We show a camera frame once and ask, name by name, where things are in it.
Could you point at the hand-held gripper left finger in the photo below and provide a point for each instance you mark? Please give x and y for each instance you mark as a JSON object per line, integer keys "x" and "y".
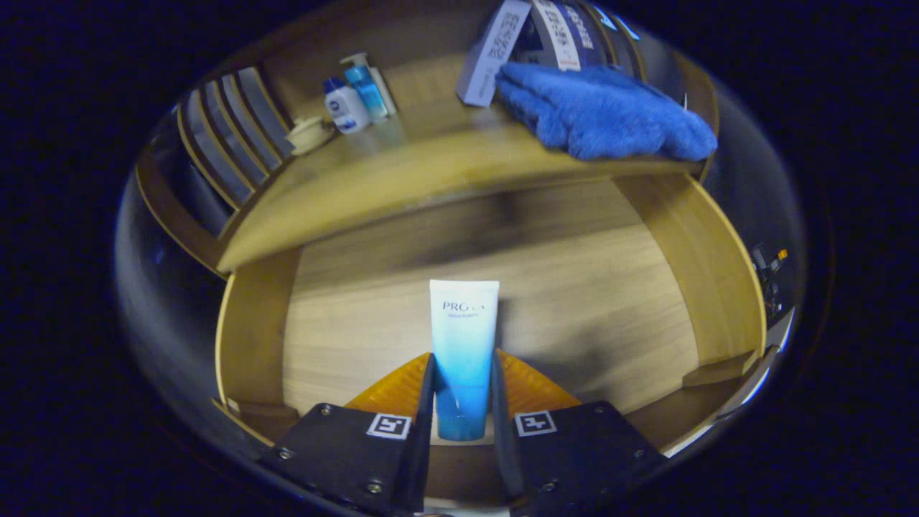
{"x": 344, "y": 459}

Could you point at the black equipment with orange part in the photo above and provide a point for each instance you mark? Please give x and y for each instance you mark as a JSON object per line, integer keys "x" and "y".
{"x": 772, "y": 276}

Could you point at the wooden countertop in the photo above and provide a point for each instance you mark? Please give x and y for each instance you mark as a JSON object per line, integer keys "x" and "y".
{"x": 402, "y": 165}

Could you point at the white and blue cosmetic tube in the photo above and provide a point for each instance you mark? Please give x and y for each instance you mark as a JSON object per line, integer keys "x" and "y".
{"x": 463, "y": 337}

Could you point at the white bottle with blue cap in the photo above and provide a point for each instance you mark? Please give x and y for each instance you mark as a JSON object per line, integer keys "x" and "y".
{"x": 346, "y": 108}

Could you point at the white-spined book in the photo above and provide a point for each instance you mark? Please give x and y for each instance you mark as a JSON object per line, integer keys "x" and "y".
{"x": 560, "y": 32}

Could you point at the small beige lidded cup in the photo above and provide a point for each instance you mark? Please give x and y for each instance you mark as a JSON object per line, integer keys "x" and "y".
{"x": 310, "y": 133}

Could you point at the blue folded towel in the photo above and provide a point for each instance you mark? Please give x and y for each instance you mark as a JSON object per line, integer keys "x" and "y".
{"x": 603, "y": 115}

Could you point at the wooden drawer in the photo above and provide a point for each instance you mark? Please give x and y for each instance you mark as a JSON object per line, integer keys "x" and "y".
{"x": 574, "y": 301}

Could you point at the wooden cabinet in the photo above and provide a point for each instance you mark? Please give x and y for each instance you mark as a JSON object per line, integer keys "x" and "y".
{"x": 316, "y": 64}

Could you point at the blue pump bottle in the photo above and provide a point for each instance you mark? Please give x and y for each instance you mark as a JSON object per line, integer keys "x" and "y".
{"x": 366, "y": 86}

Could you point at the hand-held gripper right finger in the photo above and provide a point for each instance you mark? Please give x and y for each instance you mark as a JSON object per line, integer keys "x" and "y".
{"x": 574, "y": 459}

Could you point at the dark blue book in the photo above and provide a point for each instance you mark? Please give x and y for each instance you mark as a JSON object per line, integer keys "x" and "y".
{"x": 585, "y": 32}

